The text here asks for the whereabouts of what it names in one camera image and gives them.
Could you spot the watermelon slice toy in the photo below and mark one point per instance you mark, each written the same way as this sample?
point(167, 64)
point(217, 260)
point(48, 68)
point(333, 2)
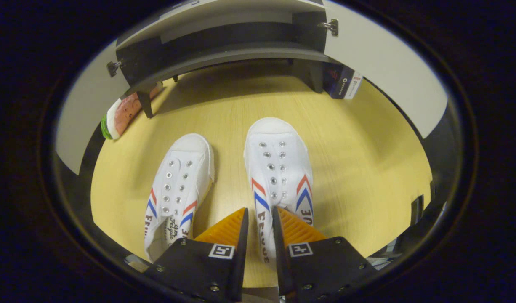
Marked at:
point(123, 113)

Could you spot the white shoe cabinet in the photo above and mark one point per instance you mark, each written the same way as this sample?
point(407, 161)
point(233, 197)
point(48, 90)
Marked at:
point(224, 54)

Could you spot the dark blue box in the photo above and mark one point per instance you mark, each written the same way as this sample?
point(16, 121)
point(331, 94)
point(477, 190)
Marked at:
point(340, 82)

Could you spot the white canvas shoe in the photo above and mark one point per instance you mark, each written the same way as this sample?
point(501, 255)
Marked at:
point(184, 168)
point(277, 155)

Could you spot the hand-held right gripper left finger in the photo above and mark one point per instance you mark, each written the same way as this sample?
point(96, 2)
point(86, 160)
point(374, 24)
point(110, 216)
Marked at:
point(240, 252)

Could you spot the metal door hinge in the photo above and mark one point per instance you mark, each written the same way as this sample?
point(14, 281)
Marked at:
point(114, 67)
point(331, 26)

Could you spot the white shoe cabinet door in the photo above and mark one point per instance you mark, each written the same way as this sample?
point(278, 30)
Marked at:
point(388, 63)
point(85, 105)

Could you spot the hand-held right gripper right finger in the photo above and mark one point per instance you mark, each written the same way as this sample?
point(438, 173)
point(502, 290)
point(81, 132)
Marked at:
point(280, 256)

